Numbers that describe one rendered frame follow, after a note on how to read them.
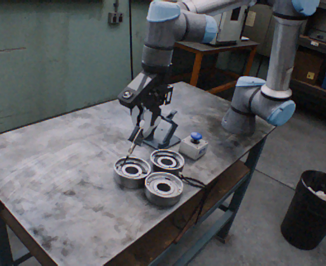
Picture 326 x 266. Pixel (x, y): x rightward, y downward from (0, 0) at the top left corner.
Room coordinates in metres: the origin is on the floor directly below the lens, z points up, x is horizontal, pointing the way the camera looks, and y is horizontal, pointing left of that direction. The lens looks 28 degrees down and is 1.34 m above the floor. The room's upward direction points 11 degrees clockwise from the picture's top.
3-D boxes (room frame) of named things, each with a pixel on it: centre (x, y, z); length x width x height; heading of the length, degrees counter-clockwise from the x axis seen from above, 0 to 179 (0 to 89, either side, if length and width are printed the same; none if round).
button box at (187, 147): (0.90, -0.12, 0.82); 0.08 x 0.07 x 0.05; 146
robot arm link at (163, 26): (0.75, 0.04, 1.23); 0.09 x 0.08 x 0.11; 125
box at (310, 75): (3.92, -1.79, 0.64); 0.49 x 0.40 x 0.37; 61
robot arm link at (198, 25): (0.82, -0.03, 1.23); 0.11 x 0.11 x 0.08; 35
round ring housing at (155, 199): (0.64, -0.04, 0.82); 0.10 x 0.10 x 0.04
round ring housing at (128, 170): (0.69, 0.06, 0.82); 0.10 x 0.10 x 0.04
